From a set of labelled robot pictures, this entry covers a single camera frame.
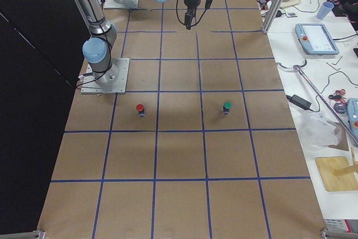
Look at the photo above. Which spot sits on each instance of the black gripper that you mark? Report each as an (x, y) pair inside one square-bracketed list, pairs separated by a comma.
[(192, 3)]

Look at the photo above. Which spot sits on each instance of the green push button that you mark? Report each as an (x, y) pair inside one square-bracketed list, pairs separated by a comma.
[(227, 107)]

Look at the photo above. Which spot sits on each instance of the red push button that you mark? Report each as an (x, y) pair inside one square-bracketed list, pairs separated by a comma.
[(140, 108)]

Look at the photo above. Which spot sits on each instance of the blue teach pendant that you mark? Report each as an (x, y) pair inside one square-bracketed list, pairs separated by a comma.
[(352, 114), (315, 39)]

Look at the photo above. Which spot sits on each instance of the black power adapter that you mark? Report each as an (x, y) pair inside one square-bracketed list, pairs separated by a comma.
[(300, 102)]

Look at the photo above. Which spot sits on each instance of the light blue plastic cup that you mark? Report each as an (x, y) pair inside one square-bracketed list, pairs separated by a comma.
[(324, 10)]

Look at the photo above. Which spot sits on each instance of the silver metal cane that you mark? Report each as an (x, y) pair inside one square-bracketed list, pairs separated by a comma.
[(298, 68)]

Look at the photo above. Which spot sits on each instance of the clear plastic bag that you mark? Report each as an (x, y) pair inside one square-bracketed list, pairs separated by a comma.
[(316, 129)]

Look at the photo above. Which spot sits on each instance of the wooden cutting board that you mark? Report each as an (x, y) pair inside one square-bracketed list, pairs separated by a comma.
[(337, 174)]

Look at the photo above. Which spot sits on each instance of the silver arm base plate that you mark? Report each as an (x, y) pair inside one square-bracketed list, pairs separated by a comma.
[(113, 81)]

